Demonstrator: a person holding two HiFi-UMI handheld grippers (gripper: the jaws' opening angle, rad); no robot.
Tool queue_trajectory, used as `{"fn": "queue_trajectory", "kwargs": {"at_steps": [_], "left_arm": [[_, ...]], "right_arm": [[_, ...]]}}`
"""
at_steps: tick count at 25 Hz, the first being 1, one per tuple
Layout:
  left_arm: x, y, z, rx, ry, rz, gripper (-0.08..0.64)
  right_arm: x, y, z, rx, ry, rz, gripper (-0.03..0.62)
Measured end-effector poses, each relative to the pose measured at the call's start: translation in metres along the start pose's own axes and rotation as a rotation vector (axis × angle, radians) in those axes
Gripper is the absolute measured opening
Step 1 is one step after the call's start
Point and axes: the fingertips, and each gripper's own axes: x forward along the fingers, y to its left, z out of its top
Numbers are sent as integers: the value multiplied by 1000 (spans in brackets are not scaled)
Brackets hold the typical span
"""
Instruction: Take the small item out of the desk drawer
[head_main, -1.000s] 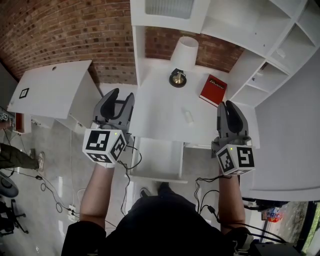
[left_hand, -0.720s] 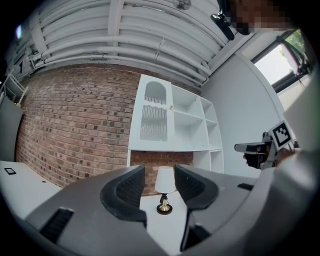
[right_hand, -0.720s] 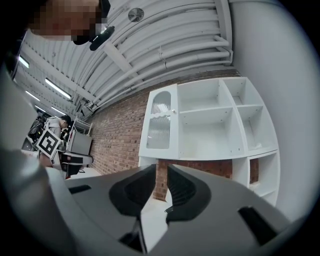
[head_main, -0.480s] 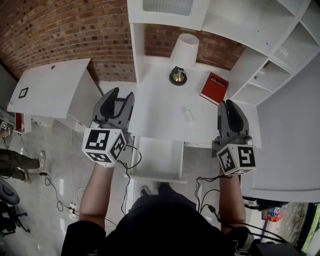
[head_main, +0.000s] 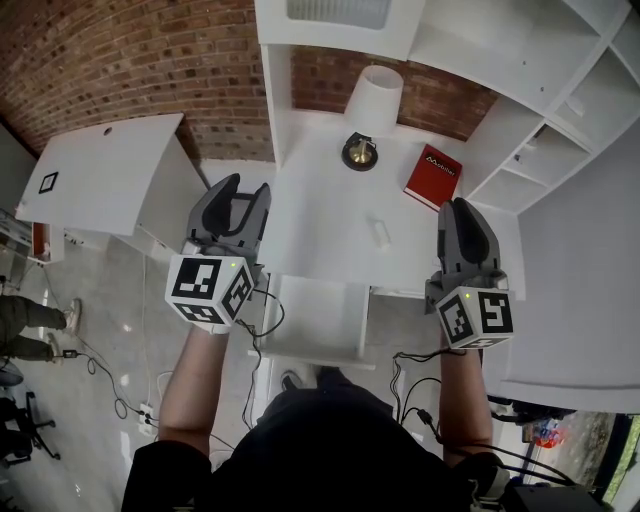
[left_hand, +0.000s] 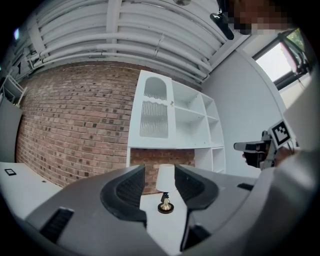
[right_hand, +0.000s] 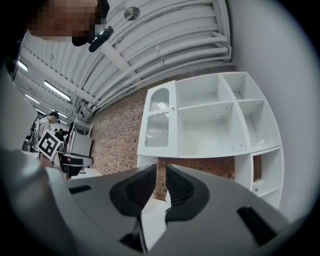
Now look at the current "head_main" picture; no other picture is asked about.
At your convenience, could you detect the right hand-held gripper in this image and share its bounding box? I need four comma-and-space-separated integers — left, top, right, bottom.
424, 197, 516, 351

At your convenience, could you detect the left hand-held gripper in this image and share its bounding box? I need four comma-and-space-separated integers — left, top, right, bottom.
164, 173, 273, 336

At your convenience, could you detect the white desk drawer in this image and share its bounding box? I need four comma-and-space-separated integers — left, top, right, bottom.
248, 273, 377, 372

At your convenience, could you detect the person's right forearm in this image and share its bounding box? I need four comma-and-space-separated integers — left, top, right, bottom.
438, 344, 495, 469

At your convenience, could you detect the person's left forearm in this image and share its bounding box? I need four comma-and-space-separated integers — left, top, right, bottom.
157, 323, 262, 457

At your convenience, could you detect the white desk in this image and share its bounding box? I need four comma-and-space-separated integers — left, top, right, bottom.
199, 107, 527, 302

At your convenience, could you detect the small white item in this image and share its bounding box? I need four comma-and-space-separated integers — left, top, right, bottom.
366, 214, 392, 250

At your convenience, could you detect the red book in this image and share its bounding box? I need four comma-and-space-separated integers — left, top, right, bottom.
403, 143, 464, 212

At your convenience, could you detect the white side table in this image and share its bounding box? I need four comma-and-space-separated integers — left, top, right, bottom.
14, 113, 212, 262

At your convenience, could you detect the white shelf unit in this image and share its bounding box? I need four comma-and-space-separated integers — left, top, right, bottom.
408, 0, 640, 216

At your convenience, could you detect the white shade table lamp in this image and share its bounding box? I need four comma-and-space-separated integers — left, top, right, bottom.
340, 64, 405, 173

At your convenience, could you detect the person's shoe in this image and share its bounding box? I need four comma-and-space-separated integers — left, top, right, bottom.
279, 368, 307, 392

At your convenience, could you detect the white cabinet with frosted glass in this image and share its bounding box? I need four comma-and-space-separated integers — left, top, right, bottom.
253, 0, 427, 64

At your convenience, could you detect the white power strip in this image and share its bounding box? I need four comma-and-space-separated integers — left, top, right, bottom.
137, 401, 157, 435

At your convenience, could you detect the person's black clothing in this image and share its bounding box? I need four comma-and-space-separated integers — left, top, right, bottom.
120, 366, 504, 512

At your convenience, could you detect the black box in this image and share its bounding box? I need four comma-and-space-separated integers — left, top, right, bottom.
499, 482, 604, 512

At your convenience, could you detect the black office chair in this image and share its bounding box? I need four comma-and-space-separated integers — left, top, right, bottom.
0, 369, 62, 470

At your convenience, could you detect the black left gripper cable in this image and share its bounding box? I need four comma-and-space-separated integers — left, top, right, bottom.
234, 285, 287, 432

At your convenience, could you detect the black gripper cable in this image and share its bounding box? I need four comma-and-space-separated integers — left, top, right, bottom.
234, 285, 287, 432
390, 348, 469, 446

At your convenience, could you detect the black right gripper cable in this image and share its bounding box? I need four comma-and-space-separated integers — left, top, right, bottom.
390, 348, 469, 446

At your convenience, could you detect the black floor cable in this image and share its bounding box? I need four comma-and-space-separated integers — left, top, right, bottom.
74, 349, 151, 422

